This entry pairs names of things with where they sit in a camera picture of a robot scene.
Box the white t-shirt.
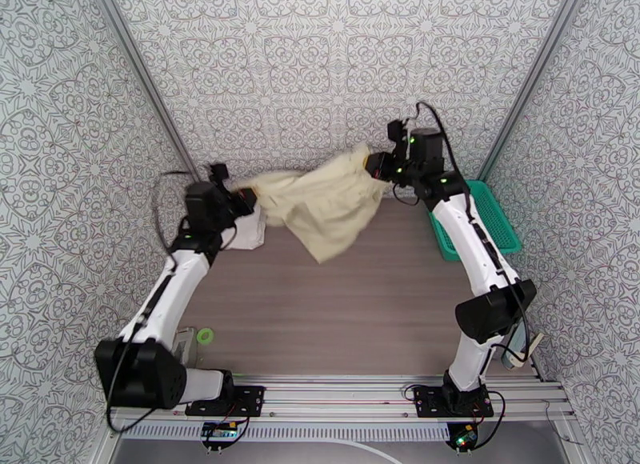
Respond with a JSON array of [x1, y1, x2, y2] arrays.
[[219, 212, 268, 253]]

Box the beige elastic-waist shorts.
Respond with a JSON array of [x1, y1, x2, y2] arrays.
[[234, 142, 390, 265]]

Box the green plastic laundry basket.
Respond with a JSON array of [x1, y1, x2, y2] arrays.
[[428, 179, 524, 263]]

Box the grey small box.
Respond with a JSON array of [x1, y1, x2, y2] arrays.
[[172, 327, 201, 370]]

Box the beige teal small device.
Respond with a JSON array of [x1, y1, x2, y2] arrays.
[[499, 322, 546, 372]]

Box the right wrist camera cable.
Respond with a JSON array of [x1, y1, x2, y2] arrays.
[[392, 101, 531, 364]]

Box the aluminium corner post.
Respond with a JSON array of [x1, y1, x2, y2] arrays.
[[477, 0, 587, 181], [85, 0, 214, 206]]

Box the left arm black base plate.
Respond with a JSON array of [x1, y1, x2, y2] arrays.
[[185, 385, 266, 418]]

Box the aluminium mounting rail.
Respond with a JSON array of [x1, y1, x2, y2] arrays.
[[105, 374, 576, 427]]

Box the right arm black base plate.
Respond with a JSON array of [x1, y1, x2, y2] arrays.
[[414, 386, 495, 419]]

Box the white slotted cable duct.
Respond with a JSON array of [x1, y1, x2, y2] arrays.
[[119, 424, 451, 442]]

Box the white curved cable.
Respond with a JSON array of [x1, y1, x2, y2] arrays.
[[327, 439, 403, 464]]

